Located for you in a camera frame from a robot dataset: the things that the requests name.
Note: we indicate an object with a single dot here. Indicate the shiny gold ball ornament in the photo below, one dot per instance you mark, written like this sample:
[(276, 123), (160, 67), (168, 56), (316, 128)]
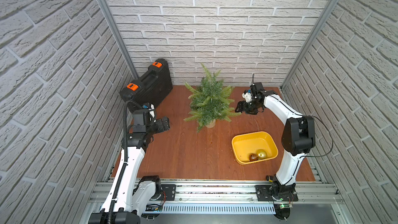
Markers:
[(261, 154)]

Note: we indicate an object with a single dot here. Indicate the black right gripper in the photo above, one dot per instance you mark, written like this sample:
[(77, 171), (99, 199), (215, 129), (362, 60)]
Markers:
[(243, 107)]

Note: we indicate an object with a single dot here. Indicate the beige tree pot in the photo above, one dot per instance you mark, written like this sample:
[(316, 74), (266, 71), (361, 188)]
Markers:
[(212, 124)]

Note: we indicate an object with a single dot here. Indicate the aluminium mounting rail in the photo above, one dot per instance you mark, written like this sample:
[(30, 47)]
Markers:
[(243, 197)]

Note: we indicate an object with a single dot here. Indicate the yellow plastic tray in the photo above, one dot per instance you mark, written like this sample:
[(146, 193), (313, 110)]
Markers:
[(245, 144)]

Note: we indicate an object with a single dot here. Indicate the small green christmas tree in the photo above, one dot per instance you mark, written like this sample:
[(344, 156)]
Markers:
[(210, 100)]

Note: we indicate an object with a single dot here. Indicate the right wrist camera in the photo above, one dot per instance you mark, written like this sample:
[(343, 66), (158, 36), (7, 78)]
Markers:
[(247, 95)]

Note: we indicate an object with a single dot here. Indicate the copper brown ball ornament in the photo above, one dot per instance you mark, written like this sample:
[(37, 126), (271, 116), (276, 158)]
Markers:
[(253, 157)]

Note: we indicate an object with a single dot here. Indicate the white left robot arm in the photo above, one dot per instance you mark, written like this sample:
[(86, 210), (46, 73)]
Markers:
[(126, 201)]

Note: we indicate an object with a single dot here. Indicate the black plastic tool case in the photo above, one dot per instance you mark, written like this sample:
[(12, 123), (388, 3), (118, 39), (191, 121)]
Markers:
[(152, 87)]

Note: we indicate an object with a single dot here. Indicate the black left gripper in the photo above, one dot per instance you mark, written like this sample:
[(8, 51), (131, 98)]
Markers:
[(158, 126)]

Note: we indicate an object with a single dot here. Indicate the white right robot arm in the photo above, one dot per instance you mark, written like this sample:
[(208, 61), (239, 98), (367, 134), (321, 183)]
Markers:
[(298, 137)]

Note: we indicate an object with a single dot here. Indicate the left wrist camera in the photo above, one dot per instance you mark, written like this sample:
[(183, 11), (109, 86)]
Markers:
[(150, 107)]

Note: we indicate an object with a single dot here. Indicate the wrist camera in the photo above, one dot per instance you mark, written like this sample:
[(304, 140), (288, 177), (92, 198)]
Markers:
[(150, 107), (247, 95)]

